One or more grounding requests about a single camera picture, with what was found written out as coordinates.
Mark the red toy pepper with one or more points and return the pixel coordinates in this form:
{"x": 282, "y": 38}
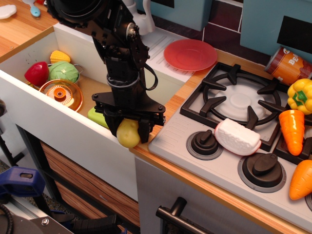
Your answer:
{"x": 37, "y": 74}

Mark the orange toy carrot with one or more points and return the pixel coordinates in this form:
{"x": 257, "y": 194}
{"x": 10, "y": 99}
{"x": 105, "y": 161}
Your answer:
{"x": 293, "y": 128}
{"x": 301, "y": 182}

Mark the upper orange toy carrot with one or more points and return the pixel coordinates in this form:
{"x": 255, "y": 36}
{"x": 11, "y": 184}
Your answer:
{"x": 293, "y": 128}

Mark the yellow toy potato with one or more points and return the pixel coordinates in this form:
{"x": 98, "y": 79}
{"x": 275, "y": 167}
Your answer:
{"x": 127, "y": 133}

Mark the orange toy beans can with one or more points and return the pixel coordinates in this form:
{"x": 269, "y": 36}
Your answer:
{"x": 288, "y": 67}

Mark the blue toy spoon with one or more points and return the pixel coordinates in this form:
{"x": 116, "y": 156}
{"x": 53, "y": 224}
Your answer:
{"x": 33, "y": 9}

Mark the black right stove knob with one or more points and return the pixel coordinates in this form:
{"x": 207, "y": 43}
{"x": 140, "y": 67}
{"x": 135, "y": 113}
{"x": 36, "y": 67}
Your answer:
{"x": 262, "y": 172}

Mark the grey toy stovetop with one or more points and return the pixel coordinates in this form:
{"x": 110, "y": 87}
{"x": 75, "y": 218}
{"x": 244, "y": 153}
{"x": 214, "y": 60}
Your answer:
{"x": 170, "y": 144}

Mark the red plastic plate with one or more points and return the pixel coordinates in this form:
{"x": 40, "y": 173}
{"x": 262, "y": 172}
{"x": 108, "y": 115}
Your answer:
{"x": 190, "y": 55}

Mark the white toy food piece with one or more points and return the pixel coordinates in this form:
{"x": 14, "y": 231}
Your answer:
{"x": 7, "y": 11}

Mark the black oven door handle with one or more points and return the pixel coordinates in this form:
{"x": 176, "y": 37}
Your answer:
{"x": 172, "y": 222}

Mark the white toy bread slice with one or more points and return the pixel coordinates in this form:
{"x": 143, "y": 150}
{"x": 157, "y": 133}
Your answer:
{"x": 236, "y": 138}

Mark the white sink basin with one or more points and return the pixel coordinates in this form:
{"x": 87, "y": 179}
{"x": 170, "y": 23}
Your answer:
{"x": 69, "y": 132}

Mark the black left stove knob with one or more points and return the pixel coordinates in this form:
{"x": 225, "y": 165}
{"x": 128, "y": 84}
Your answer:
{"x": 203, "y": 145}

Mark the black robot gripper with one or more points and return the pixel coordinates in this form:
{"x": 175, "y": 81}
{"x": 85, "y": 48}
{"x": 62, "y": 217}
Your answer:
{"x": 128, "y": 99}

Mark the orange transparent pot lid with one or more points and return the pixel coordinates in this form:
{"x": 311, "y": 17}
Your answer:
{"x": 64, "y": 92}

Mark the yellow toy bell pepper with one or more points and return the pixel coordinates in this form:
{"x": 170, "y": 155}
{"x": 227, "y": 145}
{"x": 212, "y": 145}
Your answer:
{"x": 300, "y": 96}

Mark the black stove burner grate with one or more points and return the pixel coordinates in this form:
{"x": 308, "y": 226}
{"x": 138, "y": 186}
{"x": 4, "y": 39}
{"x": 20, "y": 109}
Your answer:
{"x": 245, "y": 98}

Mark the blue clamp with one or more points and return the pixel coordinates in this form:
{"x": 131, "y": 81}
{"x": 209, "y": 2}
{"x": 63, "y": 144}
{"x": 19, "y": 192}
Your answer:
{"x": 21, "y": 182}

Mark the black stove knob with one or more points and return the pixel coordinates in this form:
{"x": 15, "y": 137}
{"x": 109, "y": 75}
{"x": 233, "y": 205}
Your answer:
{"x": 262, "y": 172}
{"x": 203, "y": 145}

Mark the green toy cabbage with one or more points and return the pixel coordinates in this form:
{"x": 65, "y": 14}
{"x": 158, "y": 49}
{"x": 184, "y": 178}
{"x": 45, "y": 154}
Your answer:
{"x": 64, "y": 71}

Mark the grey toy faucet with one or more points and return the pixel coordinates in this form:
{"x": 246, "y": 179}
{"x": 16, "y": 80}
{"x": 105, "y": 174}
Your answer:
{"x": 145, "y": 21}

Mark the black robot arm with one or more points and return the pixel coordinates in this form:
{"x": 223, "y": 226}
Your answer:
{"x": 117, "y": 40}

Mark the green plastic cutting board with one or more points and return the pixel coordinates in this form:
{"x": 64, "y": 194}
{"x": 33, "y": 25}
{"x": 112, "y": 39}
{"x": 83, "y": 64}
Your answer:
{"x": 97, "y": 117}

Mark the lower orange toy carrot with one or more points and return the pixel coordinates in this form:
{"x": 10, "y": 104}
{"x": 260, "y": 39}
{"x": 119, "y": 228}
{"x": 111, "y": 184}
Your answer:
{"x": 301, "y": 182}

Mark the yellow toy corn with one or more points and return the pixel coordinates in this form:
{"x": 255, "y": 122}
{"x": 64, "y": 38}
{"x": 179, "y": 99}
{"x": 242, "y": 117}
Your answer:
{"x": 57, "y": 56}

